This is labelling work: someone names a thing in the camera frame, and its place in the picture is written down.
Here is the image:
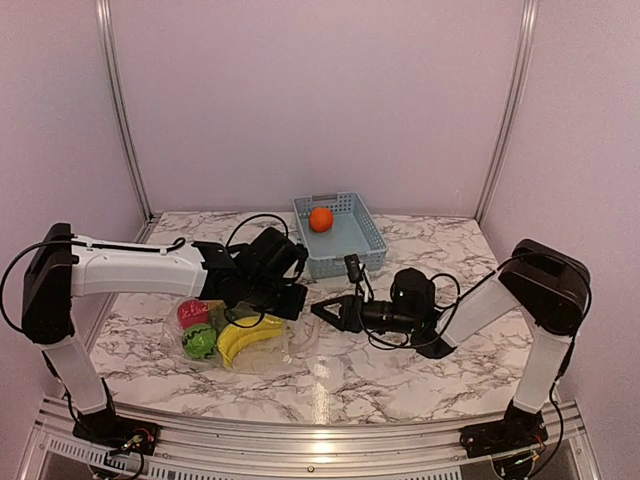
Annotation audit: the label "light blue plastic basket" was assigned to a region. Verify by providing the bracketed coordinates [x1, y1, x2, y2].
[292, 192, 388, 279]

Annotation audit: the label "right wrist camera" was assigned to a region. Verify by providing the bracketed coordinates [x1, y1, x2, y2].
[344, 254, 374, 303]

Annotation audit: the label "left aluminium corner post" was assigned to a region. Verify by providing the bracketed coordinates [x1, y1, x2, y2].
[96, 0, 154, 223]

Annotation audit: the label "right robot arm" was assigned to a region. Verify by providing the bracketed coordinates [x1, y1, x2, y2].
[311, 239, 593, 448]

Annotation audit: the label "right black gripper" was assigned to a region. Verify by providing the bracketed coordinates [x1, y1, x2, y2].
[311, 294, 418, 335]

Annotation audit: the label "clear zip top bag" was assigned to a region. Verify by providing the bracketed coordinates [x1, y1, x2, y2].
[161, 298, 320, 374]

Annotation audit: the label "right aluminium corner post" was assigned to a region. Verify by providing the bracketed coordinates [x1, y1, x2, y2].
[474, 0, 539, 225]

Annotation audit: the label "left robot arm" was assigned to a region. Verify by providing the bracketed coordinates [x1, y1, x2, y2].
[21, 223, 308, 445]

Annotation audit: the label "red fake fruit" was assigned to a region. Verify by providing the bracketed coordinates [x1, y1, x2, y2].
[177, 299, 209, 330]

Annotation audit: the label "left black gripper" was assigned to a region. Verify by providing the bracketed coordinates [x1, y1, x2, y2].
[243, 275, 309, 321]

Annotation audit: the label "aluminium corner post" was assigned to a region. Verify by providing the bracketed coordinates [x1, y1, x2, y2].
[474, 0, 539, 225]
[96, 0, 154, 223]

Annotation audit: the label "yellow fake bananas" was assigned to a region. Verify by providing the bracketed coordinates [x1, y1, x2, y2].
[217, 315, 285, 368]

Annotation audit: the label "orange fake fruit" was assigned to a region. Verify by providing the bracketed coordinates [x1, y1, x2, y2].
[309, 207, 334, 233]

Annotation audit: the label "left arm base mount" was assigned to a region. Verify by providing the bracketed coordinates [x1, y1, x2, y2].
[73, 410, 160, 455]

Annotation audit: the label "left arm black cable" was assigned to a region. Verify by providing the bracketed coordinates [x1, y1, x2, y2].
[0, 213, 294, 331]

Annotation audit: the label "aluminium front rail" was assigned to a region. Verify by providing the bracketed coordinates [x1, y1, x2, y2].
[14, 399, 601, 480]

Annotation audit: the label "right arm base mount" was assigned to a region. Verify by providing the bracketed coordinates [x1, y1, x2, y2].
[459, 402, 548, 458]

